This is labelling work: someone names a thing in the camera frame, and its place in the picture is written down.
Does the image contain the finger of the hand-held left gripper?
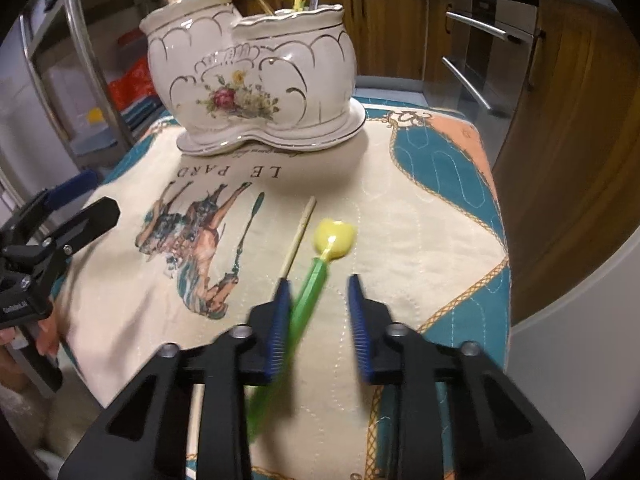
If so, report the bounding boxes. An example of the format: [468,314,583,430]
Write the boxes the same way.
[0,170,102,249]
[29,196,122,287]

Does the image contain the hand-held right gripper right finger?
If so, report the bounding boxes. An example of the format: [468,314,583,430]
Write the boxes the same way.
[347,274,586,480]

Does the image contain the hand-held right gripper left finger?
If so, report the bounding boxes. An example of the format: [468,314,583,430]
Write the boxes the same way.
[57,277,293,480]

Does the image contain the yellow green plastic spoon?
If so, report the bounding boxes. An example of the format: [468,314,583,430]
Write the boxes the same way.
[245,218,357,443]

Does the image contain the floral ceramic utensil holder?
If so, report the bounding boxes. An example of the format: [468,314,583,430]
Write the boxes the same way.
[140,0,366,155]

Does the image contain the person's left hand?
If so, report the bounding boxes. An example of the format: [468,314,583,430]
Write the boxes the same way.
[0,317,66,392]

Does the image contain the printed quilted tablecloth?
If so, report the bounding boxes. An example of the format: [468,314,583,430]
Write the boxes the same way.
[47,100,512,480]

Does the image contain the orange packet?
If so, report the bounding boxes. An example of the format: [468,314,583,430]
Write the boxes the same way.
[107,57,153,111]

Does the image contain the stainless steel rack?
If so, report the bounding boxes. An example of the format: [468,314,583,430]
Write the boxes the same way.
[20,0,221,171]

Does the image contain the wooden cabinet side panel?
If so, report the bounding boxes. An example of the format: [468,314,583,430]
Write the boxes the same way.
[492,0,640,321]

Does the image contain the wooden base cabinets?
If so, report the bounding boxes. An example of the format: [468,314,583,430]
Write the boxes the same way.
[235,0,431,81]

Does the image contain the built-in steel oven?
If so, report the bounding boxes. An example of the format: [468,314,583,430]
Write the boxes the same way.
[440,0,543,121]

